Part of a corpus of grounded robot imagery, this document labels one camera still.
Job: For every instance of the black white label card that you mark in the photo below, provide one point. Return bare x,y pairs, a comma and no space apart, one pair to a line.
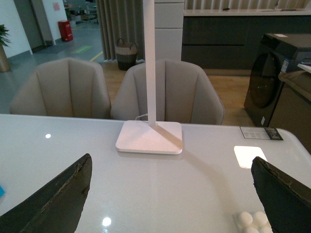
265,133

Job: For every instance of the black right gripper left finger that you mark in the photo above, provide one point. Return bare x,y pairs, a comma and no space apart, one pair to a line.
56,207

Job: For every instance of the beige chair left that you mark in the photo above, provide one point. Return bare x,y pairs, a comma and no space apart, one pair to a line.
64,88

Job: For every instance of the potted green plant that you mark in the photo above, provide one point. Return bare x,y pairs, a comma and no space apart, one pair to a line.
4,63

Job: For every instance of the beige chair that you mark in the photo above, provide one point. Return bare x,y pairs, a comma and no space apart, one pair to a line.
64,88
184,94

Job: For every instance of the brown covered furniture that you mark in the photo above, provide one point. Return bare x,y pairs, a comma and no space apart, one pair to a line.
293,108

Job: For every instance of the blue toy block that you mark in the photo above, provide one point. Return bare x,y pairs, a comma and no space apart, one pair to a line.
2,192

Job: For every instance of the dark kitchen counter cabinet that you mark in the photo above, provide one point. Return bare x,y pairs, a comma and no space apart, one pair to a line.
232,42

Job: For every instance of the white desk lamp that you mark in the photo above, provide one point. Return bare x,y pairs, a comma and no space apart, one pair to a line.
153,136

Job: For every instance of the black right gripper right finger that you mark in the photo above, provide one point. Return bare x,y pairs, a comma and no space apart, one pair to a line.
286,201

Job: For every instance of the beige chair right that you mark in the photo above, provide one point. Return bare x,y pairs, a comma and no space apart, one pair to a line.
184,94

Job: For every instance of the red cabinet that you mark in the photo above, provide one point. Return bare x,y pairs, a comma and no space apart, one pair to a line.
65,30

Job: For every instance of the woven laundry basket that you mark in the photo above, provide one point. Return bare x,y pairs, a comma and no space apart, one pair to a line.
126,54

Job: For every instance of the black washing machine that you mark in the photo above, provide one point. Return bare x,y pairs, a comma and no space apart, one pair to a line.
278,53

